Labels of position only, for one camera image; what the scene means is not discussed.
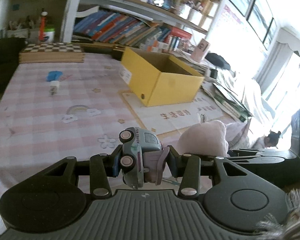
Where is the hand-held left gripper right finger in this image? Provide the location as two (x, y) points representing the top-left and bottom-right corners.
(165, 145), (259, 198)

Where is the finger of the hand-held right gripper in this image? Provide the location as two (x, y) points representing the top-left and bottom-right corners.
(227, 149), (275, 159)

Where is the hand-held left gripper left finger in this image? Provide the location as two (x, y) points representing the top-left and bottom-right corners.
(37, 145), (123, 198)

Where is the grey-blue toy car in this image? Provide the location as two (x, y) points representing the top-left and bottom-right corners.
(119, 127), (170, 189)

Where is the pink plush toy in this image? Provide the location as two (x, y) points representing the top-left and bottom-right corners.
(177, 112), (229, 158)

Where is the yellow cardboard box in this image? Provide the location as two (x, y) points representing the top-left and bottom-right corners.
(119, 47), (205, 107)

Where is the blue small object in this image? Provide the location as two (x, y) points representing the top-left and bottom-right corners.
(45, 71), (65, 82)

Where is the desktop with pink checked tablecloth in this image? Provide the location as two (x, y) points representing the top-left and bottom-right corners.
(0, 51), (250, 230)

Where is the white printed desk mat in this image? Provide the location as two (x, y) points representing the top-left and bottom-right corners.
(119, 90), (230, 140)

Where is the green book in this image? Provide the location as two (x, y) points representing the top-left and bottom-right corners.
(212, 82), (253, 122)

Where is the white cloth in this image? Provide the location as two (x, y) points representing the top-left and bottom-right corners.
(240, 77), (275, 135)

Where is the grey fuzzy clothing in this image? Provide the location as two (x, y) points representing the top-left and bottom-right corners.
(255, 187), (300, 240)

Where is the white curtain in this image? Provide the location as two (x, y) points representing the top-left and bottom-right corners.
(252, 27), (300, 110)

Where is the pile of papers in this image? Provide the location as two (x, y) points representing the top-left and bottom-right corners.
(176, 51), (243, 100)

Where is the wooden chessboard box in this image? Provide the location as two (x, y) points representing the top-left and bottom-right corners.
(18, 42), (86, 63)

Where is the black stapler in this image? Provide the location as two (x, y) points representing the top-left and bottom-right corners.
(72, 36), (93, 43)

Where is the leaning row of colourful books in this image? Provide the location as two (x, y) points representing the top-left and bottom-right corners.
(72, 11), (193, 51)

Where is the white jar with green lid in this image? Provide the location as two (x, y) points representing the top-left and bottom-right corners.
(43, 25), (56, 43)

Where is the red tall bottle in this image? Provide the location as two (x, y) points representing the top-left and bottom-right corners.
(39, 9), (48, 42)

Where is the black piano keyboard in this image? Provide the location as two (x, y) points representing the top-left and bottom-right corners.
(0, 37), (27, 95)

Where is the white bookshelf with wooden boards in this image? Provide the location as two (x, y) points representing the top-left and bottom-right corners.
(0, 0), (223, 55)

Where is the white brush holder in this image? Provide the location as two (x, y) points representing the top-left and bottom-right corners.
(6, 15), (40, 43)

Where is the blue printed box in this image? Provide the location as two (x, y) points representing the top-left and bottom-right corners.
(147, 0), (172, 9)

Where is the wall poster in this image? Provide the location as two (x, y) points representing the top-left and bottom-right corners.
(220, 4), (242, 29)

